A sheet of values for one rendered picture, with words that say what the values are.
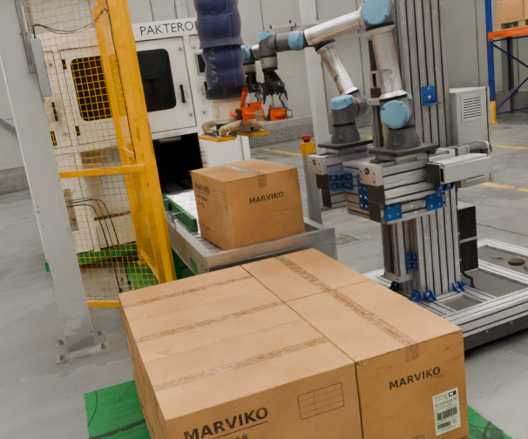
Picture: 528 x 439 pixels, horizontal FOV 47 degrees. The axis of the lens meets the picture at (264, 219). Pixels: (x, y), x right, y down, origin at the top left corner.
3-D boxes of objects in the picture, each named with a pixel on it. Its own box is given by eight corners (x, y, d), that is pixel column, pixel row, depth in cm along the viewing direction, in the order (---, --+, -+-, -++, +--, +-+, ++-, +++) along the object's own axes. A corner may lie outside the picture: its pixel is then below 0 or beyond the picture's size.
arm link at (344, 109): (328, 124, 309) (325, 97, 306) (340, 121, 320) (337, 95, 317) (348, 123, 302) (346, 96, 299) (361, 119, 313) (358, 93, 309)
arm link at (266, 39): (272, 30, 256) (253, 32, 259) (275, 56, 258) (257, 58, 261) (278, 30, 263) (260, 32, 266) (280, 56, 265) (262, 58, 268)
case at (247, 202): (200, 236, 358) (190, 170, 349) (261, 221, 373) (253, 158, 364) (237, 259, 304) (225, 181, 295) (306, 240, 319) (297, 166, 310)
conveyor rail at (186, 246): (142, 214, 515) (138, 193, 511) (148, 213, 517) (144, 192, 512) (210, 293, 301) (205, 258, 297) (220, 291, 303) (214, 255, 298)
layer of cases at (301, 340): (133, 372, 287) (117, 293, 278) (321, 320, 317) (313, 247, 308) (187, 540, 177) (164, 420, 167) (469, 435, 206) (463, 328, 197)
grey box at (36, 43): (43, 97, 336) (30, 42, 329) (52, 96, 337) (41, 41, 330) (43, 97, 317) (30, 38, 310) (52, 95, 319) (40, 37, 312)
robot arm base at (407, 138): (406, 143, 277) (404, 121, 275) (427, 145, 264) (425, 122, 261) (379, 148, 272) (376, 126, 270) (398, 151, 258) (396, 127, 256)
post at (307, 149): (317, 295, 390) (299, 142, 367) (327, 293, 392) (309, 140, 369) (321, 298, 384) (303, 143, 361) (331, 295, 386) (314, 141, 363)
